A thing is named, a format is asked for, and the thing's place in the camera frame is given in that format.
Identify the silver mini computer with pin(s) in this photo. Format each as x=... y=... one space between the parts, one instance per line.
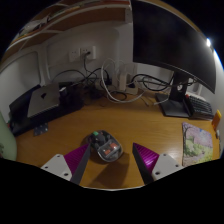
x=43 y=99

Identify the cherry blossom print mouse pad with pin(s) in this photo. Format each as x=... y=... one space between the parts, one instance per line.
x=197 y=145

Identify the white charger block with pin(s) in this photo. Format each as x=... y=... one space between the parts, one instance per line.
x=122 y=80

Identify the wooden shelf unit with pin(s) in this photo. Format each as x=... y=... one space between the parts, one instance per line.
x=83 y=15

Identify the pale green container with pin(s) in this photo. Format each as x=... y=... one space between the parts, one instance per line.
x=6 y=140

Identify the black computer monitor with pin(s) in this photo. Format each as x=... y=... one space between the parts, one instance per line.
x=166 y=36

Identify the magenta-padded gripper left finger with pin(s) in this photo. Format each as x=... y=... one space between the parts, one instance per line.
x=56 y=165

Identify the white wall socket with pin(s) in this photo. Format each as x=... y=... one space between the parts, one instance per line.
x=74 y=55
x=89 y=51

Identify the white light bar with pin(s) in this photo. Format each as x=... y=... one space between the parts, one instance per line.
x=208 y=42

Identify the black flat box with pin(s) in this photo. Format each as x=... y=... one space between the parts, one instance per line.
x=71 y=101

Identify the orange jar with yellow lid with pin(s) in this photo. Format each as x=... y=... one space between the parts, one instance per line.
x=216 y=119

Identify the black keyboard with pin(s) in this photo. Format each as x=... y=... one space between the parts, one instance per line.
x=200 y=107

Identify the transparent computer mouse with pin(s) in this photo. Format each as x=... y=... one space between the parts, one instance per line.
x=106 y=146

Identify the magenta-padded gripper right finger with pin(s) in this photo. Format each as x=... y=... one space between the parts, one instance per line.
x=166 y=165

